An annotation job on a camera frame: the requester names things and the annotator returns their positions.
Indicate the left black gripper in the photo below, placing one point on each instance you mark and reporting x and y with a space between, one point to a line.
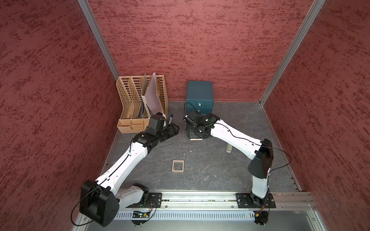
172 129

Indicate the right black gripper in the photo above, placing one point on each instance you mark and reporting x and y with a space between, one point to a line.
192 134

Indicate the teal top drawer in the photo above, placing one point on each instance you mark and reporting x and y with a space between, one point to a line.
200 103

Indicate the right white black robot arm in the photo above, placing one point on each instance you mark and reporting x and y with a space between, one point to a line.
259 152

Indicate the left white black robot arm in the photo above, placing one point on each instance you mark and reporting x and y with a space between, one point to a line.
99 200

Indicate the teal drawer cabinet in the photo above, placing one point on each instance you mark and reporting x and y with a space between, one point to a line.
200 90

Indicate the beige green case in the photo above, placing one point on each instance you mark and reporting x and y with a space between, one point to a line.
229 148

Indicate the pink folder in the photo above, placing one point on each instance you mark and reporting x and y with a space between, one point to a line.
151 99

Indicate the tan plastic file organizer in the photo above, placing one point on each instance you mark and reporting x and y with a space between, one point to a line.
134 117

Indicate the brown cardboard divider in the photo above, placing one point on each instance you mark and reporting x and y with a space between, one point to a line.
144 84

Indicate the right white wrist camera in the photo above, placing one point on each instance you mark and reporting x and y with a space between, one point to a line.
192 120

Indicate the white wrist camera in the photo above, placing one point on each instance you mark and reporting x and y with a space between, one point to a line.
192 120
156 121

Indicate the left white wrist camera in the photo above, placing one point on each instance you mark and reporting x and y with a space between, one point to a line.
156 121

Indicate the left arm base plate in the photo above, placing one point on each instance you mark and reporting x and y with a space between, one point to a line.
149 200

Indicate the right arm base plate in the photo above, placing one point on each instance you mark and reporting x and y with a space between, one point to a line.
249 200

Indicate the aluminium mounting rail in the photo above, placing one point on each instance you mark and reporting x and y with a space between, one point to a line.
226 200

